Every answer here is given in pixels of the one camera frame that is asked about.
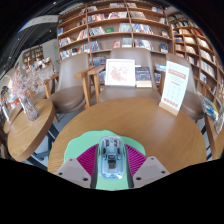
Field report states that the glass vase with pink flowers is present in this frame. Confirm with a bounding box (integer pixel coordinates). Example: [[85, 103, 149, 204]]
[[11, 63, 54, 122]]

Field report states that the low wooden table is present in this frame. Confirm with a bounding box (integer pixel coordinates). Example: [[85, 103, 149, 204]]
[[1, 103, 23, 134]]

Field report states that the wide wooden bookshelf unit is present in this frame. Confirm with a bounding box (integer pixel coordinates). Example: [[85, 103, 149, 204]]
[[56, 0, 174, 68]]

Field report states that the white framed red print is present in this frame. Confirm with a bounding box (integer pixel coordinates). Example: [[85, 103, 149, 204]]
[[104, 58, 137, 88]]

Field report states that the transparent blue computer mouse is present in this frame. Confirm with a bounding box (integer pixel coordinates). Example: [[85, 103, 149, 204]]
[[96, 135, 128, 180]]

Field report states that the green blob-shaped mouse pad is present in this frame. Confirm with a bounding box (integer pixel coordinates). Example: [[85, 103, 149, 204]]
[[63, 129, 148, 192]]

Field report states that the round wooden side table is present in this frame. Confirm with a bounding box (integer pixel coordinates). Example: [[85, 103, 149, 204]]
[[7, 98, 63, 168], [203, 113, 224, 161]]

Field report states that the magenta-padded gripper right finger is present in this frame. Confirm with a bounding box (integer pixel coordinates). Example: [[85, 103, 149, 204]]
[[123, 143, 171, 190]]

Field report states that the white sign on wooden base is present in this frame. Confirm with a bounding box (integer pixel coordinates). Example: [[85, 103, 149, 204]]
[[158, 60, 190, 117]]

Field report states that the teal book stack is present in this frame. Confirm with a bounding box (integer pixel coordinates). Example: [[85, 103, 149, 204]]
[[154, 63, 168, 73]]

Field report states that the orange book display table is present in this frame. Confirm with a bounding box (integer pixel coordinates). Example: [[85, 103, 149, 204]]
[[0, 84, 21, 113]]

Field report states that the stack of colourful books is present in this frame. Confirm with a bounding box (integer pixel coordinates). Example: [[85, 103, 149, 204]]
[[199, 94, 220, 121]]

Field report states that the dark blue book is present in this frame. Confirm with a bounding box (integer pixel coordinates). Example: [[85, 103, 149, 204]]
[[135, 65, 153, 89]]

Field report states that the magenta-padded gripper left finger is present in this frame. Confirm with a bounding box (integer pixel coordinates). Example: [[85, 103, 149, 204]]
[[54, 145, 100, 190]]

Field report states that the small distant bookshelf unit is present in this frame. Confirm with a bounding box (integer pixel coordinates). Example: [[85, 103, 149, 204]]
[[21, 44, 46, 69]]

